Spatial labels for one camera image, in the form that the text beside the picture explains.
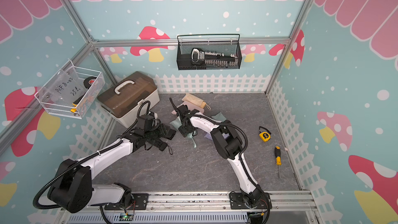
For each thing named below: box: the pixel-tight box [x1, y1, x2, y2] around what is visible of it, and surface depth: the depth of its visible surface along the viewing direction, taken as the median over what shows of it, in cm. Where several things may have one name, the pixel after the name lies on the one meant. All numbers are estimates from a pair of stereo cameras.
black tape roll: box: [83, 76, 97, 90], surface depth 81 cm
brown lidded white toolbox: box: [96, 71, 161, 128], surface depth 97 cm
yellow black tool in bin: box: [69, 92, 87, 113], surface depth 66 cm
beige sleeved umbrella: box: [181, 93, 207, 109], surface depth 114 cm
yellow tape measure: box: [259, 126, 272, 143], surface depth 96 cm
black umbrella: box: [140, 123, 177, 156], surface depth 79 cm
